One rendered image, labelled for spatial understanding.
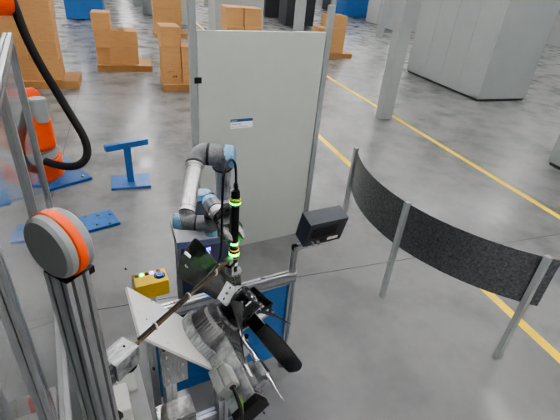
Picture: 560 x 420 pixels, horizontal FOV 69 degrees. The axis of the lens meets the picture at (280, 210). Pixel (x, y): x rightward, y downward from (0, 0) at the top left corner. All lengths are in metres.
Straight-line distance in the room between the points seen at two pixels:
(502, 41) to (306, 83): 7.83
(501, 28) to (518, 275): 8.25
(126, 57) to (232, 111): 7.47
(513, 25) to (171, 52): 7.44
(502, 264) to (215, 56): 2.54
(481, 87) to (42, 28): 9.38
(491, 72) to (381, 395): 9.10
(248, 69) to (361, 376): 2.45
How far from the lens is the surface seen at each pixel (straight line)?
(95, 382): 1.33
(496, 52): 11.07
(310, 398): 3.00
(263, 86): 3.52
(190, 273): 1.66
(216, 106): 3.41
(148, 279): 2.15
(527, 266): 3.24
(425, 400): 3.22
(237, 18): 9.62
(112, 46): 10.74
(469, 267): 3.29
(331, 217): 2.36
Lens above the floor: 2.45
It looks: 31 degrees down
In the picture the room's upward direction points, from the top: 5 degrees clockwise
